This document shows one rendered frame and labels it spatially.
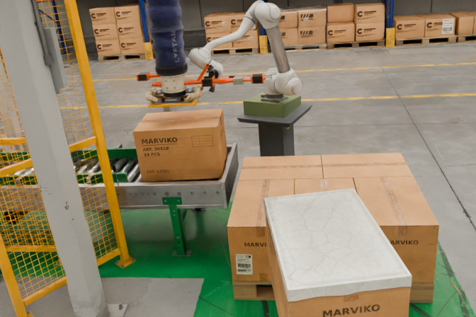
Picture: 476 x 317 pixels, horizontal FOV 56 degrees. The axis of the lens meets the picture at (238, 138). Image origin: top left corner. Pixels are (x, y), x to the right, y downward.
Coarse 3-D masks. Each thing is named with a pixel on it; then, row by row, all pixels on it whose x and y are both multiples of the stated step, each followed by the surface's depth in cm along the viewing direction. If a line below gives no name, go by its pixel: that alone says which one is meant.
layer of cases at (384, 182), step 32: (256, 160) 351; (288, 160) 346; (320, 160) 341; (352, 160) 336; (384, 160) 332; (256, 192) 302; (288, 192) 298; (384, 192) 288; (416, 192) 284; (256, 224) 266; (384, 224) 255; (416, 224) 252; (256, 256) 272; (416, 256) 259
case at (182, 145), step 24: (144, 120) 336; (168, 120) 331; (192, 120) 327; (216, 120) 322; (144, 144) 319; (168, 144) 318; (192, 144) 317; (216, 144) 316; (144, 168) 326; (168, 168) 325; (192, 168) 324; (216, 168) 323
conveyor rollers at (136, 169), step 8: (80, 160) 379; (96, 160) 384; (112, 160) 375; (120, 160) 372; (136, 160) 377; (0, 168) 384; (24, 168) 374; (32, 168) 371; (88, 168) 368; (96, 168) 364; (112, 168) 357; (128, 168) 359; (136, 168) 354; (128, 176) 341
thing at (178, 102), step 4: (160, 100) 321; (164, 100) 318; (176, 100) 318; (180, 100) 317; (184, 100) 316; (192, 100) 314; (196, 100) 316; (152, 104) 316; (156, 104) 315; (160, 104) 314; (164, 104) 314; (168, 104) 313; (172, 104) 313; (176, 104) 312; (180, 104) 312; (184, 104) 312; (188, 104) 311; (192, 104) 311
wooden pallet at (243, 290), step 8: (240, 288) 283; (248, 288) 282; (256, 288) 286; (264, 288) 291; (272, 288) 290; (416, 288) 267; (424, 288) 267; (432, 288) 266; (240, 296) 285; (248, 296) 284; (256, 296) 284; (264, 296) 284; (272, 296) 283; (416, 296) 270; (424, 296) 269; (432, 296) 268
